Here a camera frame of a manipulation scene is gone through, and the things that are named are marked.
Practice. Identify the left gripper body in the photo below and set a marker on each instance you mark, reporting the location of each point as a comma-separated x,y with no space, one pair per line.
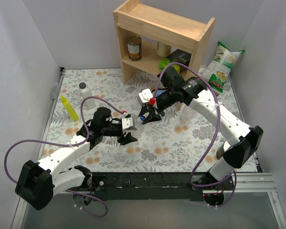
123,133

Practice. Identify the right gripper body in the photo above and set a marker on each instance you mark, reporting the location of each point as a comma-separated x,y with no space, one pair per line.
151,109

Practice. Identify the clear plastic bottle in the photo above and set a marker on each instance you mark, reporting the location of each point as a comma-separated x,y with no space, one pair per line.
187,115
138,128

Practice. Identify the blue tinted plastic bottle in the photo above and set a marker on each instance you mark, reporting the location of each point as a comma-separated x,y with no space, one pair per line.
159,92

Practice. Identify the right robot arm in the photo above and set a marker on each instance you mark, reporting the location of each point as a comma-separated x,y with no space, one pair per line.
198,95

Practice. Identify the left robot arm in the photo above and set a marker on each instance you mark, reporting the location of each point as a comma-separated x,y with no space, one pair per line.
40,181

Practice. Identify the yellow squeeze bottle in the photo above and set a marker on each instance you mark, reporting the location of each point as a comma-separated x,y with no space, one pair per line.
73,115

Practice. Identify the white bottle black cap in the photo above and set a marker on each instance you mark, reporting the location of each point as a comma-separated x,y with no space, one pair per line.
86,92

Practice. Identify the green and black box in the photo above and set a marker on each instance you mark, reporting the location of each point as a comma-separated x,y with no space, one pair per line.
178,55

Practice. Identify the white cup on shelf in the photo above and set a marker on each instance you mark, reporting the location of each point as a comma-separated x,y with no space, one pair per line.
163,50

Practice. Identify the tin can on shelf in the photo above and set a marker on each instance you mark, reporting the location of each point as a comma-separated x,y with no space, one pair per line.
134,46

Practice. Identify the green chips bag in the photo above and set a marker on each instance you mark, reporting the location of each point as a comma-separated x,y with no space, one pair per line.
219,68

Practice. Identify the wooden shelf unit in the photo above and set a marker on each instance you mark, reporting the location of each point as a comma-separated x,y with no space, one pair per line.
161,31

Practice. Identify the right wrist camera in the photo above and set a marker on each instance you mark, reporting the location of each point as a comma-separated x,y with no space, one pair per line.
146,97

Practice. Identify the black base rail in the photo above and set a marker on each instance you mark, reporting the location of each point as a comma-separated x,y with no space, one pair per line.
155,186

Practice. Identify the aluminium frame rail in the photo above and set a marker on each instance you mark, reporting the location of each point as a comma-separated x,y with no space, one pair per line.
253,204

